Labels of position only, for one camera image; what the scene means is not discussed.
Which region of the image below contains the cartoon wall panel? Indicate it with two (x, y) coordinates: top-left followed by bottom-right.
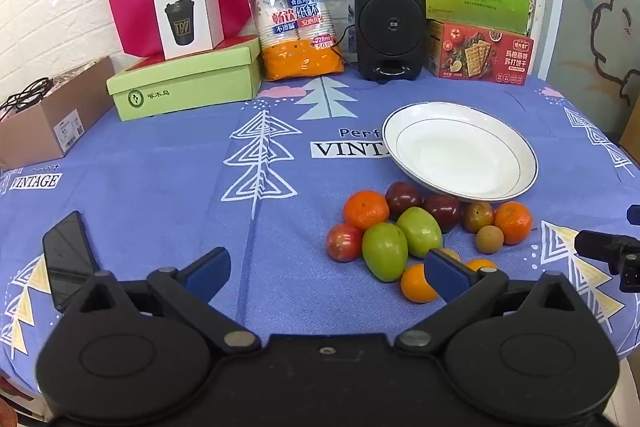
(542, 0), (640, 118)

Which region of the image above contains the white plate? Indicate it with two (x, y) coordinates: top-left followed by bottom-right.
(381, 102), (539, 204)

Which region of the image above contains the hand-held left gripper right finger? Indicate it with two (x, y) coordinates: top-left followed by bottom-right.
(397, 248), (583, 351)

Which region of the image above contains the red cracker box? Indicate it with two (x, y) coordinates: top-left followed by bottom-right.
(425, 19), (535, 86)

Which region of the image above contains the black smartphone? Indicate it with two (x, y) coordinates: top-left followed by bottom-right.
(42, 210), (103, 314)

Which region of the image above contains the black speaker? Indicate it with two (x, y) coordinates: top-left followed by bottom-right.
(354, 0), (427, 82)

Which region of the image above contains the white cup carton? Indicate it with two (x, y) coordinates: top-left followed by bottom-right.
(151, 0), (225, 61)

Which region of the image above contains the flat cardboard box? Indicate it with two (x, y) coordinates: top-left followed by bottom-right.
(619, 96), (640, 165)

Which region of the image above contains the green shoebox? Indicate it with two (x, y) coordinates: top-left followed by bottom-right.
(106, 43), (263, 122)

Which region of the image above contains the green fruit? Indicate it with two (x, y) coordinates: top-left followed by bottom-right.
(361, 222), (409, 283)
(396, 206), (444, 259)

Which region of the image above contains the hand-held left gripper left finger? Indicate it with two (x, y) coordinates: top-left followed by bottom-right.
(65, 248), (261, 354)

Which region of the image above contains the blue printed tablecloth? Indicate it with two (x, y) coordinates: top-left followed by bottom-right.
(0, 74), (640, 395)

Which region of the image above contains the black cables bundle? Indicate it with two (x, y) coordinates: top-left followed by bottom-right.
(0, 77), (55, 120)

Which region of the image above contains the dark red plum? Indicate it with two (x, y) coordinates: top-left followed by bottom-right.
(385, 181), (423, 222)
(422, 193), (462, 234)

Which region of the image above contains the large mandarin orange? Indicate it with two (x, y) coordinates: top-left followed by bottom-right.
(343, 190), (390, 231)

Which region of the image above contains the brown longan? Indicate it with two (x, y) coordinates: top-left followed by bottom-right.
(475, 225), (504, 254)

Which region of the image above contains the small brownish red plum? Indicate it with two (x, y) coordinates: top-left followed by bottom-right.
(460, 201), (496, 234)

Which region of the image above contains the black speaker cable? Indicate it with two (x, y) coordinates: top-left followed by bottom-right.
(327, 23), (357, 62)

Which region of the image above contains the brown cardboard box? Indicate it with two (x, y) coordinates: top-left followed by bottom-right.
(0, 56), (117, 171)

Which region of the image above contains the orange paper cup pack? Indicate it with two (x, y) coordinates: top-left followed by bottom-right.
(244, 0), (346, 82)

